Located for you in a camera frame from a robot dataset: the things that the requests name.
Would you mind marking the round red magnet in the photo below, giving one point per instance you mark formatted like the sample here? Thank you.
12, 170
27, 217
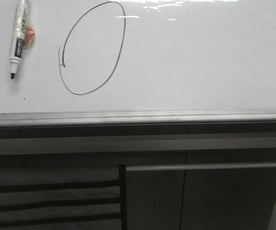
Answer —
29, 35

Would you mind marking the white whiteboard marker black tip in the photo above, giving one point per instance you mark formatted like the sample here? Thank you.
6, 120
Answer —
18, 36

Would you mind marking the grey metal whiteboard stand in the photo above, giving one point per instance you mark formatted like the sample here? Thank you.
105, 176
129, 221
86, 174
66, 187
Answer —
137, 144

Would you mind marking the white whiteboard with aluminium frame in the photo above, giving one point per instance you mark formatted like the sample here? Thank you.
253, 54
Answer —
141, 61

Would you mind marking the black metal rack frame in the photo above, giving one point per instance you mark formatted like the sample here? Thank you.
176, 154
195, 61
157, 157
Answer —
83, 198

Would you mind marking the grey cabinet panel with rail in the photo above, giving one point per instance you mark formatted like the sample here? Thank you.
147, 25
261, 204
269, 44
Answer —
224, 196

